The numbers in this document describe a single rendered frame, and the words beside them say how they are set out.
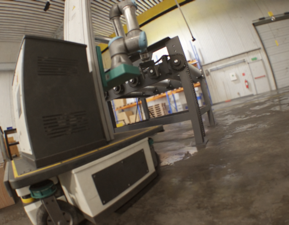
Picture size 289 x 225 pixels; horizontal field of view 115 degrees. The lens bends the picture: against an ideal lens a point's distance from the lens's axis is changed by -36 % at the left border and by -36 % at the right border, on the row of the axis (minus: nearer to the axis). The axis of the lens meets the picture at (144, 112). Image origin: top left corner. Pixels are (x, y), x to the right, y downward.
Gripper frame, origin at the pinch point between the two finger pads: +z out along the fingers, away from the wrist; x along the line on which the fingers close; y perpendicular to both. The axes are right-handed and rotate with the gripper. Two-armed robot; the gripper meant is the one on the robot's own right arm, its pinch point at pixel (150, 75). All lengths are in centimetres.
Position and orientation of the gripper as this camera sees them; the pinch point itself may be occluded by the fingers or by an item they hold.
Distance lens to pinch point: 131.4
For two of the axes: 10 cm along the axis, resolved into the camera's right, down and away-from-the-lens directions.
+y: -3.6, 4.8, -8.0
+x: 8.9, -0.9, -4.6
